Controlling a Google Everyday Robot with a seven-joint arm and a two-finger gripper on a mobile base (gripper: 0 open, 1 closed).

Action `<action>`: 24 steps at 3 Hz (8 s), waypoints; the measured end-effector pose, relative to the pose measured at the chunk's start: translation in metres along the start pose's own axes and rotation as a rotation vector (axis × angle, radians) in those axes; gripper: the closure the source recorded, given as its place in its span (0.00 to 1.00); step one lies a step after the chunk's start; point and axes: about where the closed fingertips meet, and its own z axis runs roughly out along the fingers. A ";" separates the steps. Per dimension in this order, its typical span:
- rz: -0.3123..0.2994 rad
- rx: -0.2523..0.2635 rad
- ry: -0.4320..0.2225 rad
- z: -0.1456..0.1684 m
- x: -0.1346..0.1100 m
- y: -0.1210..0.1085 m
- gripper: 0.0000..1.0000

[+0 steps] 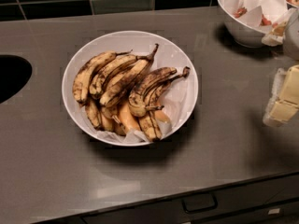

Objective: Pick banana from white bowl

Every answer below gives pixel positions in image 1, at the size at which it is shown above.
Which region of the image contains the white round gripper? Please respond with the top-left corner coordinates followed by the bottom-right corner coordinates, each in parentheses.
top-left (262, 9), bottom-right (299, 127)

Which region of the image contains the white bowl top right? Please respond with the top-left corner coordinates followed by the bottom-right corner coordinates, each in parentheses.
top-left (216, 0), bottom-right (296, 49)

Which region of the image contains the white paper bowl liner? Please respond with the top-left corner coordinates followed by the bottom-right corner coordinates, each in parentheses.
top-left (81, 43), bottom-right (196, 144)

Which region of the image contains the dark curved stem banana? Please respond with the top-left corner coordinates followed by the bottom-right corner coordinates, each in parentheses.
top-left (145, 66), bottom-right (190, 111)

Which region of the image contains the small yellow banana right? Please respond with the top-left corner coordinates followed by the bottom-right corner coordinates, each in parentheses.
top-left (154, 110), bottom-right (171, 123)

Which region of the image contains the lower front spotted banana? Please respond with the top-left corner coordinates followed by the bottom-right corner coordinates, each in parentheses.
top-left (138, 112), bottom-right (162, 142)

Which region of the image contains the dark spotted right banana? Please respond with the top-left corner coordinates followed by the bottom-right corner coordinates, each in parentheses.
top-left (128, 67), bottom-right (177, 117)

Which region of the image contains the large white banana bowl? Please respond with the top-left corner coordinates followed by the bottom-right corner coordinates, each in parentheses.
top-left (62, 31), bottom-right (198, 147)

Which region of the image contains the smooth orange-yellow lower banana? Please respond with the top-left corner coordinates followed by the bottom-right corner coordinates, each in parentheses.
top-left (118, 101), bottom-right (140, 133)

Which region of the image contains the small lower middle banana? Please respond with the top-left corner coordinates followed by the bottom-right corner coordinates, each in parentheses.
top-left (101, 106), bottom-right (119, 132)

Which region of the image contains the small lower left banana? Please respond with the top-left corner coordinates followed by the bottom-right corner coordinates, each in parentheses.
top-left (85, 98), bottom-right (102, 130)

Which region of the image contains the leftmost spotted banana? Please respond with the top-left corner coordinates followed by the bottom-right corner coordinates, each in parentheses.
top-left (72, 50), bottom-right (129, 105)

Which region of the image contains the dark round sink opening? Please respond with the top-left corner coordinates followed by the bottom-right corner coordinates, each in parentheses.
top-left (0, 55), bottom-right (33, 104)

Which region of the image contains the dark drawer with handle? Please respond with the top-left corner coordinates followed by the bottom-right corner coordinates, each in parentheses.
top-left (43, 173), bottom-right (299, 224)

